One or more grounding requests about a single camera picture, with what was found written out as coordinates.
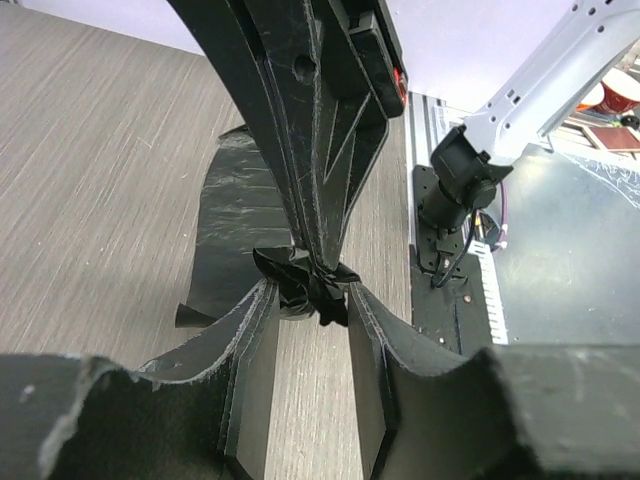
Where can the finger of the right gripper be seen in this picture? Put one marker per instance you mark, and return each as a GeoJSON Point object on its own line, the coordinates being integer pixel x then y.
{"type": "Point", "coordinates": [348, 128]}
{"type": "Point", "coordinates": [267, 54]}

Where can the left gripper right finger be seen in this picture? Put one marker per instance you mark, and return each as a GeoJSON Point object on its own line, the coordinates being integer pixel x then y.
{"type": "Point", "coordinates": [507, 412]}

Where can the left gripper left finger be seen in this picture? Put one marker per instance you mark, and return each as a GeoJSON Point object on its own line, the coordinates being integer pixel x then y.
{"type": "Point", "coordinates": [199, 411]}

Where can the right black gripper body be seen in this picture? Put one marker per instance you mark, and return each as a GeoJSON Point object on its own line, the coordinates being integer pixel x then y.
{"type": "Point", "coordinates": [374, 36]}

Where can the black trash bag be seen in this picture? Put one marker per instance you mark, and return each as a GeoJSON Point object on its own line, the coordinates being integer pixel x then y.
{"type": "Point", "coordinates": [243, 236]}

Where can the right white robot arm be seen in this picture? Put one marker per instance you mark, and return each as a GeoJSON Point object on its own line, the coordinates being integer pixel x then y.
{"type": "Point", "coordinates": [575, 54]}

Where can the aluminium rail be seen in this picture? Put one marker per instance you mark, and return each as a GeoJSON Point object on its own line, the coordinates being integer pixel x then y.
{"type": "Point", "coordinates": [427, 121]}

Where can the white slotted cable duct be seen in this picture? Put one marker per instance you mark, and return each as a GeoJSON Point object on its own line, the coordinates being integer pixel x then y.
{"type": "Point", "coordinates": [493, 300]}

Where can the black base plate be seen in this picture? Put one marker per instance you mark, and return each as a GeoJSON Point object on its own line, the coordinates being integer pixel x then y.
{"type": "Point", "coordinates": [447, 298]}

